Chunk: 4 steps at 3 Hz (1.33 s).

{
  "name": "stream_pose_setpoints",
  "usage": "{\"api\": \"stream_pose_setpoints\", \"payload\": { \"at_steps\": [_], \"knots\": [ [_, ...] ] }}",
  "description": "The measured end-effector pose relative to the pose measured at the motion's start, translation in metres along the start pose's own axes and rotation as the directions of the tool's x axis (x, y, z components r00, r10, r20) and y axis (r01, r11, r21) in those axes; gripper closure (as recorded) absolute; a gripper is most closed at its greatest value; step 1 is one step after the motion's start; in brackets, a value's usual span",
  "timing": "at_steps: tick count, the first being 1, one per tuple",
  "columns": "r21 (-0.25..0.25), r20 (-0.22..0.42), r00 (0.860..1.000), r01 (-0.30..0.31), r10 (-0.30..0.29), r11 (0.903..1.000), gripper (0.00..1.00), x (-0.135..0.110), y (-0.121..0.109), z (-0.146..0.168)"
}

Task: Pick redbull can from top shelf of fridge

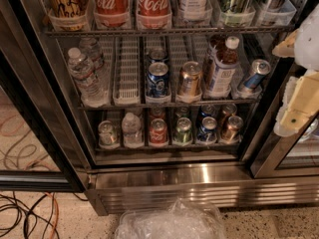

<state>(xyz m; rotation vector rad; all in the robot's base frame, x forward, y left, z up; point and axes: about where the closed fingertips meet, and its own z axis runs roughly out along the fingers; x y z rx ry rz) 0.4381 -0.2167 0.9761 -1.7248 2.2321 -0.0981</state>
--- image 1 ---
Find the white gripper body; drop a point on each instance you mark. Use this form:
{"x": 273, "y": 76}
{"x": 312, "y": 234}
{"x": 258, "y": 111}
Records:
{"x": 309, "y": 45}

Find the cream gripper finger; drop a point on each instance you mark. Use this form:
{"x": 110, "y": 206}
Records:
{"x": 285, "y": 49}
{"x": 300, "y": 102}

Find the blue silver red bull can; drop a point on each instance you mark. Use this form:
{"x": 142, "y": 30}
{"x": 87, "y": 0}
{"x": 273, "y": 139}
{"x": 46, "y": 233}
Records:
{"x": 258, "y": 71}

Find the right glass fridge door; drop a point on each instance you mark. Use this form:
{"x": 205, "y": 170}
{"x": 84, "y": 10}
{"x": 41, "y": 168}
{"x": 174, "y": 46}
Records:
{"x": 273, "y": 155}

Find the glass fridge door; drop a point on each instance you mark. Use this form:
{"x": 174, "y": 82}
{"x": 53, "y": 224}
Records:
{"x": 51, "y": 154}
{"x": 273, "y": 155}

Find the rear copper can bottom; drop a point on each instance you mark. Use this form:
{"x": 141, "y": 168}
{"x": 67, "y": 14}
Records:
{"x": 225, "y": 112}

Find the copper can bottom shelf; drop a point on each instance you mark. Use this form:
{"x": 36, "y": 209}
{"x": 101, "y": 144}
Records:
{"x": 231, "y": 128}

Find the rear blue can bottom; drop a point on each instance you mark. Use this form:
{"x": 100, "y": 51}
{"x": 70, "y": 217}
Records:
{"x": 206, "y": 111}

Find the blue can bottom shelf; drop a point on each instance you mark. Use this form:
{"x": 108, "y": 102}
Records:
{"x": 207, "y": 131}

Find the copper gold can middle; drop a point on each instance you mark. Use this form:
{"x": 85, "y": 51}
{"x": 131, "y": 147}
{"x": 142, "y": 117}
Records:
{"x": 189, "y": 79}

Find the white label bottle top shelf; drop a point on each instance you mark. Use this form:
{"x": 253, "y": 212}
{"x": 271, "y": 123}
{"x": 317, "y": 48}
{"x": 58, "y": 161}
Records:
{"x": 192, "y": 10}

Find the green can bottom shelf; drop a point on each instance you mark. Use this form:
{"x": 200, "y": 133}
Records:
{"x": 182, "y": 133}

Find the rear dark can middle shelf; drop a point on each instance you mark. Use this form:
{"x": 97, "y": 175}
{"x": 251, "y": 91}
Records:
{"x": 157, "y": 55}

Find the front blue pepsi can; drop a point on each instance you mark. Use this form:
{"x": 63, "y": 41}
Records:
{"x": 157, "y": 80}

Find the right coca-cola can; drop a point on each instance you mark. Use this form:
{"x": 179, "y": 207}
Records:
{"x": 153, "y": 13}

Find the coca-cola can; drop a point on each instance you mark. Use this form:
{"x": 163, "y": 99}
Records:
{"x": 112, "y": 13}
{"x": 153, "y": 13}

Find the red coke can bottom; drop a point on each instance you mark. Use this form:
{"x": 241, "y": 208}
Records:
{"x": 158, "y": 132}

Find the left coca-cola can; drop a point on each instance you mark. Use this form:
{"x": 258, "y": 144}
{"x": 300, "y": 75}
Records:
{"x": 112, "y": 13}

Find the silver can bottom shelf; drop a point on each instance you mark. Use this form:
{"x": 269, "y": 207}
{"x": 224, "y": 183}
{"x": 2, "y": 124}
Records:
{"x": 107, "y": 133}

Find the stainless steel fridge base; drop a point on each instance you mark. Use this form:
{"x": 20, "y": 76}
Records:
{"x": 223, "y": 185}

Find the left glass fridge door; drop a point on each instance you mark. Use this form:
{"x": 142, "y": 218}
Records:
{"x": 51, "y": 154}

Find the iced tea bottle white cap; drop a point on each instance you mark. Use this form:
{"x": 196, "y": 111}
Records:
{"x": 220, "y": 65}

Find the clear plastic bag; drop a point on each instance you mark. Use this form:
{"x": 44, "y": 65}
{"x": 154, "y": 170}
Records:
{"x": 181, "y": 220}

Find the small water bottle bottom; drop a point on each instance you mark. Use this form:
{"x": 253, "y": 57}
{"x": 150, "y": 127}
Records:
{"x": 132, "y": 130}

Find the rear clear water bottle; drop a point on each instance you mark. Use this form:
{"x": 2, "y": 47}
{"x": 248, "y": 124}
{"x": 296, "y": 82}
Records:
{"x": 92, "y": 48}

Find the clear water bottle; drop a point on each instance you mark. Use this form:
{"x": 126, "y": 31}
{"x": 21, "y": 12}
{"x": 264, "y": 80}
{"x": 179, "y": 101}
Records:
{"x": 83, "y": 72}
{"x": 92, "y": 48}

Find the front clear water bottle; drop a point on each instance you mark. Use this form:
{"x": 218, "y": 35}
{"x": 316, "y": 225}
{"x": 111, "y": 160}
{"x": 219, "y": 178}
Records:
{"x": 83, "y": 72}

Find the top wire shelf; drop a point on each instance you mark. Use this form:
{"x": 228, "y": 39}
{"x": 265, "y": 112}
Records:
{"x": 172, "y": 32}

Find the wire shelf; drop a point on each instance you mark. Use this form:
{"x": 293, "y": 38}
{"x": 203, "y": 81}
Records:
{"x": 172, "y": 32}
{"x": 170, "y": 105}

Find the middle wire shelf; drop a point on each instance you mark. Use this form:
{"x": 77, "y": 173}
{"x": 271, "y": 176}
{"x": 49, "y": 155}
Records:
{"x": 170, "y": 105}

